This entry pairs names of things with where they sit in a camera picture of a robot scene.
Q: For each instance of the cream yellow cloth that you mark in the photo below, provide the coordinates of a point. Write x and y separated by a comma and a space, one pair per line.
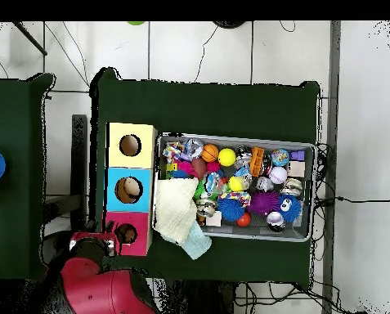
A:
175, 209

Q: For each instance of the mint green cloth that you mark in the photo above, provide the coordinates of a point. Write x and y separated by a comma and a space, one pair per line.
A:
198, 243

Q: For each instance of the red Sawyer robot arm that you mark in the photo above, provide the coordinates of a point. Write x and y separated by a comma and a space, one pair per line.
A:
103, 291

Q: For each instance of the wooden box with three holes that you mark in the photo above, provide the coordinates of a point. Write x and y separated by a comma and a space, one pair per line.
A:
130, 170

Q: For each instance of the clear mesh bin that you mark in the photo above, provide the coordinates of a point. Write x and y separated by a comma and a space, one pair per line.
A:
273, 140

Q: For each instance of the brown toy football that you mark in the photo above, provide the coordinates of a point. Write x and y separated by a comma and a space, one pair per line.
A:
199, 167

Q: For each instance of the plain blue spiky ball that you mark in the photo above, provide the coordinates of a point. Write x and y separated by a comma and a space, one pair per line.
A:
230, 209

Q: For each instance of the bright orange mini basketball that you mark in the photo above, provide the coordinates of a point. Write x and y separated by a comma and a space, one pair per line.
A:
209, 153

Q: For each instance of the small red ball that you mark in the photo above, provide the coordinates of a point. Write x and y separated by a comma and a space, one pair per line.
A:
244, 220

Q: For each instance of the yellow ball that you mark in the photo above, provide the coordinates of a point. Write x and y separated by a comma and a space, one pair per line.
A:
226, 157

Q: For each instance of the purple spiky ball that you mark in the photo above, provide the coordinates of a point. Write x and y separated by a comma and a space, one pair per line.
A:
263, 203

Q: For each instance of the orange plastic toy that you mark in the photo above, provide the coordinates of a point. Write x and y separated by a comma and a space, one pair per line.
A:
257, 161

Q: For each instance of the white baseball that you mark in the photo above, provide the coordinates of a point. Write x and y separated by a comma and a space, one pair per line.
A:
279, 174

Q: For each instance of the blue spiky ball with eyes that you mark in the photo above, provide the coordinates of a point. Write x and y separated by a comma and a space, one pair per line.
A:
289, 208

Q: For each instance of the colourful speckled ball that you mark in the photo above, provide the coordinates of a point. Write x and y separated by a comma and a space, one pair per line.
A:
281, 157

